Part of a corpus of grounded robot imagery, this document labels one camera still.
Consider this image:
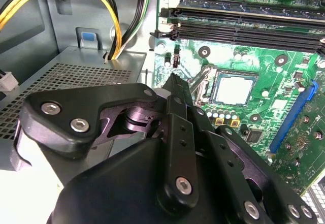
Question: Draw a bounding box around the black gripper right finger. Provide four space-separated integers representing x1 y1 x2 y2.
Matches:
179 77 318 224

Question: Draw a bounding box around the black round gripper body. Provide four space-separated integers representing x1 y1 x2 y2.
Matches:
47 136 243 224

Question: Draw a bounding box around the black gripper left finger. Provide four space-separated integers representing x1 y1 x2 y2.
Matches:
11 73 200 209

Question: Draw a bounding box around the CPU silver top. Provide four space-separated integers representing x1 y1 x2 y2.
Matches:
215 73 258 107

